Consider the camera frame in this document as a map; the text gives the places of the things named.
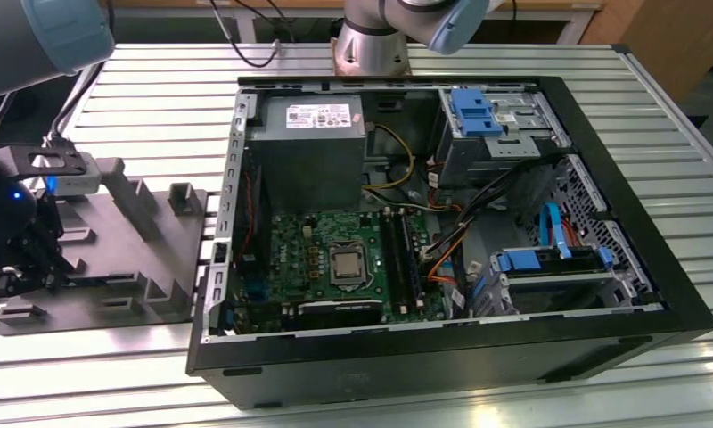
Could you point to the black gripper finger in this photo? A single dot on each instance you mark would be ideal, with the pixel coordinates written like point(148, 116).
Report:
point(42, 263)
point(51, 214)

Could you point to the RAM stick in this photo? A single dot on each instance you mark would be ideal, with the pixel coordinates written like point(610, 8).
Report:
point(95, 281)
point(410, 263)

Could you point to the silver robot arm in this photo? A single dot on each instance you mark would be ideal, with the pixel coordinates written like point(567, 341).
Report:
point(368, 44)

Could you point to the black RAM slot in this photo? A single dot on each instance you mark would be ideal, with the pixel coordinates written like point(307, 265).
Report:
point(391, 249)

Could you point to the grey parts rack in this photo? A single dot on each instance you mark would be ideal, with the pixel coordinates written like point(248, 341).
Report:
point(136, 258)

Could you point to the blue card latch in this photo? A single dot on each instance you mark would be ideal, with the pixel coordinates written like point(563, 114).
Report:
point(228, 318)

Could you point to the black case fan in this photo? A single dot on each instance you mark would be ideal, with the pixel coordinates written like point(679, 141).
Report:
point(255, 214)

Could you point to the blue expansion slot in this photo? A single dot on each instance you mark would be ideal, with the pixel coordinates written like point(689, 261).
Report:
point(255, 290)

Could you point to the green motherboard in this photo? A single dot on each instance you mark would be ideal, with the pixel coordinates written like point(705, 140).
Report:
point(298, 249)

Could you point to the grey power supply unit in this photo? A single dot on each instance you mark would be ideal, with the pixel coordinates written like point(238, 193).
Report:
point(310, 169)

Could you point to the black graphics card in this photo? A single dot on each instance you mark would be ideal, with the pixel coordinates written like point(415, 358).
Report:
point(332, 314)

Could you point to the silver CPU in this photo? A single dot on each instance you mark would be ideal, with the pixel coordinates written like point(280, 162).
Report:
point(347, 266)

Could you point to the black PC case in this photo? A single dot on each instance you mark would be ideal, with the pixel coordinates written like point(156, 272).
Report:
point(452, 356)

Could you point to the blue drive latch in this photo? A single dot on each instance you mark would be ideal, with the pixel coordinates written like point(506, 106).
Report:
point(475, 116)

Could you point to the metal drive cage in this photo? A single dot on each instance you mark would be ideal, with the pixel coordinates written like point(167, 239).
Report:
point(511, 147)

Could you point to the hard disk in blue carrier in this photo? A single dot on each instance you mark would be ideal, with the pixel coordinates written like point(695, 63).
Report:
point(520, 260)

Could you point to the metal disk bay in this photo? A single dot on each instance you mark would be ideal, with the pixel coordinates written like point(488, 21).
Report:
point(559, 278)

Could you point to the wooden cabinet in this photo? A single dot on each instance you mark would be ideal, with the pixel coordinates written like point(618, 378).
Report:
point(661, 44)

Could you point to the black intrusion switch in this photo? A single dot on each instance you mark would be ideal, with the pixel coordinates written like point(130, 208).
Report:
point(220, 254)

